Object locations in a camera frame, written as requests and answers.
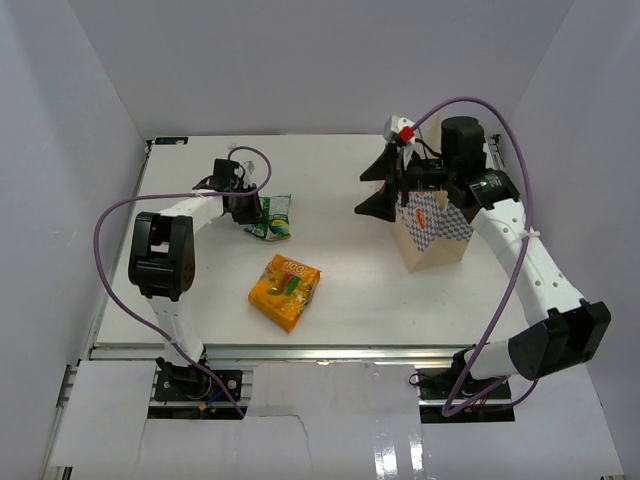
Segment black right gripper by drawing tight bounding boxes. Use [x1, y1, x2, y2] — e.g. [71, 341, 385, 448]
[354, 142, 457, 222]

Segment green snack bag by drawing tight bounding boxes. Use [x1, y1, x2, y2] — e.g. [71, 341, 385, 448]
[244, 194, 291, 242]

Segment orange gummy candy bag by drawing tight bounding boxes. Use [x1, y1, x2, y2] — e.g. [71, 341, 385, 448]
[248, 254, 321, 333]

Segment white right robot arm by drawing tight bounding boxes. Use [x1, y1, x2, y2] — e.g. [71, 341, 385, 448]
[355, 116, 611, 399]

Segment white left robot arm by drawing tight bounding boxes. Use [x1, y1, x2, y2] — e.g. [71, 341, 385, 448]
[128, 159, 264, 399]

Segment black XDOF label plate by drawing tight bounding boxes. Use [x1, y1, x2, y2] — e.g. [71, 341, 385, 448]
[153, 136, 189, 146]

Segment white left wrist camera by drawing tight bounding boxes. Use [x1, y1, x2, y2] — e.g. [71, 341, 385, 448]
[242, 161, 255, 188]

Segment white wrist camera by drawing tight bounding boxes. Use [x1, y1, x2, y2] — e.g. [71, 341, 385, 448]
[384, 115, 416, 167]
[242, 161, 255, 188]

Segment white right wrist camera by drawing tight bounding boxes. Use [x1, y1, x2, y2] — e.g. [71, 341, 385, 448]
[384, 115, 416, 167]

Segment checkered paper bag blue handles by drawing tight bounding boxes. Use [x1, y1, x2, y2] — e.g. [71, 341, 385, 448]
[384, 114, 474, 273]

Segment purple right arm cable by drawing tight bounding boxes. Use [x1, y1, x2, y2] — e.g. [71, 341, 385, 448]
[412, 96, 539, 417]

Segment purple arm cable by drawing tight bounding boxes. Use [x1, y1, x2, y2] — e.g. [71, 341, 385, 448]
[94, 146, 274, 419]
[412, 96, 539, 417]

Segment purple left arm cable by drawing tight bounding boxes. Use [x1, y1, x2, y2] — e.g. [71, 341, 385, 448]
[94, 146, 274, 419]

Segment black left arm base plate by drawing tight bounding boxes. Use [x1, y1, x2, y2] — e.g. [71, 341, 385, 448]
[147, 369, 247, 420]

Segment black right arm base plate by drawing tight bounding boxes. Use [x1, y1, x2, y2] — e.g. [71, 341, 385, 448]
[412, 364, 516, 425]

